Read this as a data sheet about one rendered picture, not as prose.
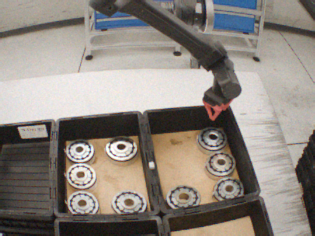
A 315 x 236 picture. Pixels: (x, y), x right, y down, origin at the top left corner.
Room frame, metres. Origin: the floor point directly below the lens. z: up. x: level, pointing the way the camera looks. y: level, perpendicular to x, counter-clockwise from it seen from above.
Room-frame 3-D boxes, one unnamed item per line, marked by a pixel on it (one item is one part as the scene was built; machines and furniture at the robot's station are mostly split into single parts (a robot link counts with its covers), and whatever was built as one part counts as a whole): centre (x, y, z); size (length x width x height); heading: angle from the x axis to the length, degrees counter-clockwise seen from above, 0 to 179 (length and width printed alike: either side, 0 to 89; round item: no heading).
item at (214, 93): (0.76, -0.19, 1.08); 0.10 x 0.07 x 0.07; 138
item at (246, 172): (0.63, -0.13, 0.87); 0.40 x 0.30 x 0.11; 10
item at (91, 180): (0.57, 0.23, 0.86); 0.10 x 0.10 x 0.01
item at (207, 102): (0.75, -0.17, 1.01); 0.07 x 0.07 x 0.09; 48
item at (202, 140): (0.75, -0.18, 0.86); 0.10 x 0.10 x 0.01
